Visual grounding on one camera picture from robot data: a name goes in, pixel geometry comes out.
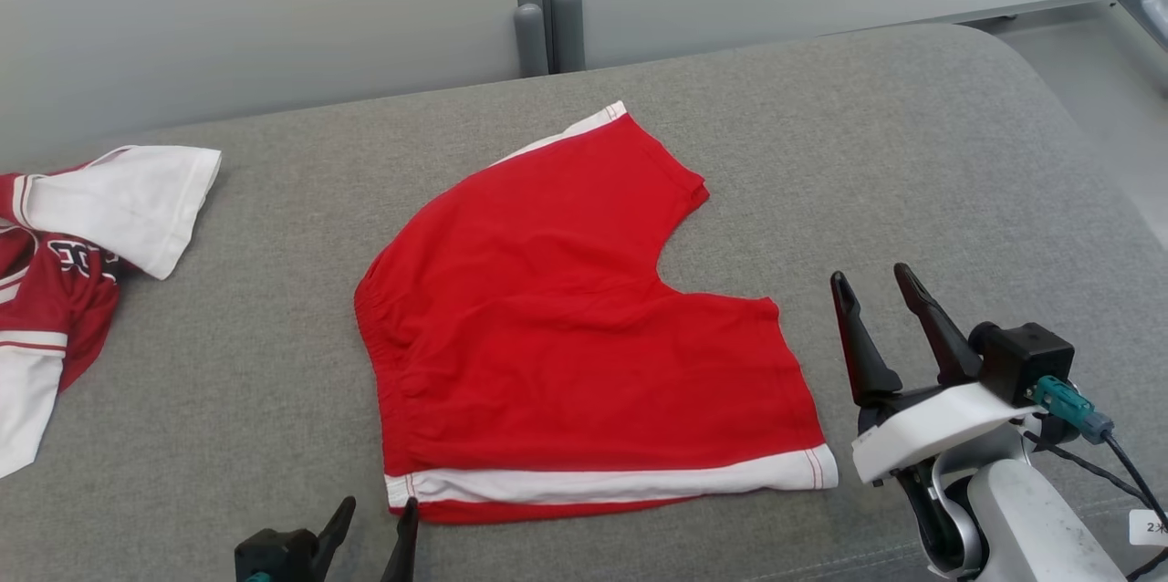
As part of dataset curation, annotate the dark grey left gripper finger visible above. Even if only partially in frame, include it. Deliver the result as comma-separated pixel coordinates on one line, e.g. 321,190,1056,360
315,496,357,582
381,497,421,582

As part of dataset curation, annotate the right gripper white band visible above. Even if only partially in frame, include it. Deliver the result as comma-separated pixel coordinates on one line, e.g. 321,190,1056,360
830,263,1041,484

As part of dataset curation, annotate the red shorts white trim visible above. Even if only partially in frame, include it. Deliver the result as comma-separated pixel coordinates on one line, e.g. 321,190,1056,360
354,101,839,525

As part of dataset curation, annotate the red white basketball jersey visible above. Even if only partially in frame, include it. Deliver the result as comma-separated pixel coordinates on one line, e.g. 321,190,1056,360
0,145,223,479

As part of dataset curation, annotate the right camera cable teal connector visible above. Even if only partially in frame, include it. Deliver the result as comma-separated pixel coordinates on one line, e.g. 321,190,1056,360
1034,376,1168,533

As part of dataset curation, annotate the white cable label tag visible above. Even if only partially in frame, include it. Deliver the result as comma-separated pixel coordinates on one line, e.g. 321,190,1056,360
1130,509,1168,546

